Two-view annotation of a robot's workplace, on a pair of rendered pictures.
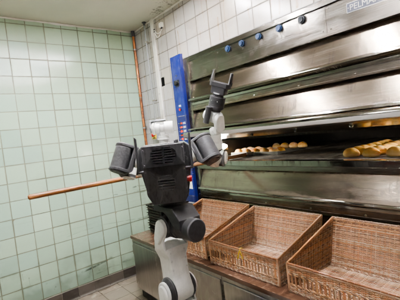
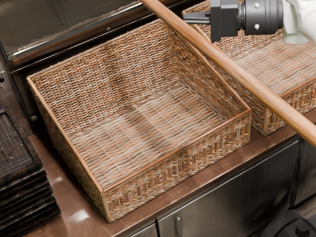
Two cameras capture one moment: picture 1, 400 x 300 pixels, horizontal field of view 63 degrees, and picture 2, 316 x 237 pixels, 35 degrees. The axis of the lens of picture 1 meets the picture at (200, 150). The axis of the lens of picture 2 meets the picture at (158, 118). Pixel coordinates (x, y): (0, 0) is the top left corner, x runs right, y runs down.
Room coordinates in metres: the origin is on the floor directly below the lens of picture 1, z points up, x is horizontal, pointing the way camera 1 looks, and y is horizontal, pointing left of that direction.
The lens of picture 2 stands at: (2.19, 1.21, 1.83)
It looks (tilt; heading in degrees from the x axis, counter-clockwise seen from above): 44 degrees down; 281
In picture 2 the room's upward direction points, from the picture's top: 7 degrees counter-clockwise
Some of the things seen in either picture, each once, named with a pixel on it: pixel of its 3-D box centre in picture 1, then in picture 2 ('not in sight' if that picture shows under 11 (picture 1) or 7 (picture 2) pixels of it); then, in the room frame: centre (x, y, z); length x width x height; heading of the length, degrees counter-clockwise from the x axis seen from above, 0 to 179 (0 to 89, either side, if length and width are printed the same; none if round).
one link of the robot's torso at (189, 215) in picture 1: (180, 220); not in sight; (1.63, 0.14, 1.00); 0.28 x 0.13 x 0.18; 38
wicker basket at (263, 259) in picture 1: (264, 238); (280, 42); (2.01, -0.34, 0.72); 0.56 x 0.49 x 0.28; 40
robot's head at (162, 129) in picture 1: (163, 130); not in sight; (1.71, 0.18, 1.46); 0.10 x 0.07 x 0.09; 93
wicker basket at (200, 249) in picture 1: (204, 224); (140, 109); (2.48, 0.03, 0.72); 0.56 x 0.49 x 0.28; 40
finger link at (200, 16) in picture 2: not in sight; (196, 15); (2.26, 0.22, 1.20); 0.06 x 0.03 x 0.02; 3
